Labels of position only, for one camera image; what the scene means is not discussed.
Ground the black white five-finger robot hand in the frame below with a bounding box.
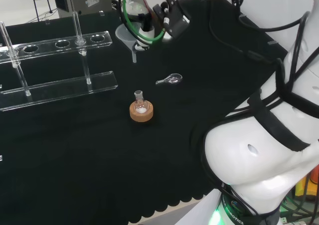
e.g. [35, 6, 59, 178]
[124, 0, 192, 51]

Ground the translucent plastic funnel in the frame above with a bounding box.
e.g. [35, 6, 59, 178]
[115, 23, 138, 64]

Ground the clear acrylic funnel stand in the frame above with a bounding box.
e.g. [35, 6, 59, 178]
[0, 10, 119, 112]

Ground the small glass round-bottom flask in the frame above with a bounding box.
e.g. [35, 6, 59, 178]
[133, 90, 148, 115]

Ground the black tripod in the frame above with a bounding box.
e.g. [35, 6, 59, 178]
[28, 0, 54, 22]

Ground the black bench cloth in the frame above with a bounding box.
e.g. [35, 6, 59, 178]
[0, 0, 290, 225]

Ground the yellow stop button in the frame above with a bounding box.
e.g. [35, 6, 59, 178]
[295, 169, 319, 203]

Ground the green cable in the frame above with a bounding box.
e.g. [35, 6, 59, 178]
[119, 0, 166, 45]

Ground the black cable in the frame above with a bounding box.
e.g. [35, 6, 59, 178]
[203, 0, 284, 67]

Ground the brown cork ring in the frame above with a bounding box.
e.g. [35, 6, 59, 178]
[129, 99, 154, 123]

